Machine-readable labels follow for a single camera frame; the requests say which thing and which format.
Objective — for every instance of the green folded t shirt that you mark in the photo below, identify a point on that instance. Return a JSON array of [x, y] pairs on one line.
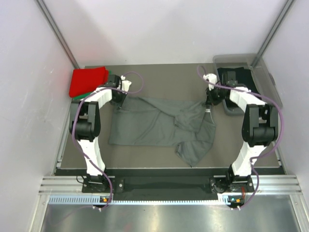
[[82, 96]]

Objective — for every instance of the aluminium front rail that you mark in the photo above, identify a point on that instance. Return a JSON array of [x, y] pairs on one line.
[[266, 185]]

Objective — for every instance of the right aluminium frame post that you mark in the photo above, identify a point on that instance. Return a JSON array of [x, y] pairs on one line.
[[272, 32]]

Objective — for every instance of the grey t shirt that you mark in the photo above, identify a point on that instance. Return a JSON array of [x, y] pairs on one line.
[[186, 125]]

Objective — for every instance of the left aluminium frame post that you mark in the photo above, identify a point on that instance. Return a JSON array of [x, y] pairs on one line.
[[56, 31]]

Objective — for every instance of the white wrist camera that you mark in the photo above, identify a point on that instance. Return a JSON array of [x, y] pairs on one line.
[[211, 79], [125, 84]]

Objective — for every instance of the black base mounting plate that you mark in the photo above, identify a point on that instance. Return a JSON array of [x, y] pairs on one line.
[[174, 187]]

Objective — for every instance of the black t shirt in bin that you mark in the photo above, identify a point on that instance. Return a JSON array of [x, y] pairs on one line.
[[242, 76]]

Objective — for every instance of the aluminium frame post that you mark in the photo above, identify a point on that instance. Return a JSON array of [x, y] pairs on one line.
[[272, 32], [56, 31]]

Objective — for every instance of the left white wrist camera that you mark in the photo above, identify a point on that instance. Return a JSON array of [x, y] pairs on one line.
[[125, 84]]

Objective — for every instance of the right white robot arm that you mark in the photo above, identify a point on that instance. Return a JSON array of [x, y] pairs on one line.
[[260, 128]]

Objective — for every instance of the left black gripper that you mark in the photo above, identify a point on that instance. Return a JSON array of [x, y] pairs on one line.
[[119, 104]]

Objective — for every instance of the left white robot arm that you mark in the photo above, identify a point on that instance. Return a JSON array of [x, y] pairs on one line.
[[85, 127]]

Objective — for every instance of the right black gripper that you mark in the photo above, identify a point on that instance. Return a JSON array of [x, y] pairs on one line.
[[210, 99]]

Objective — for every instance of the red folded t shirt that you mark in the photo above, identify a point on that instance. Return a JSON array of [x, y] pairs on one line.
[[87, 81]]

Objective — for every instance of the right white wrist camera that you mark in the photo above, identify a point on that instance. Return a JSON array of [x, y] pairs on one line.
[[211, 79]]

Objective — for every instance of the clear plastic bin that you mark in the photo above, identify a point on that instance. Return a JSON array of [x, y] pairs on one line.
[[263, 80]]

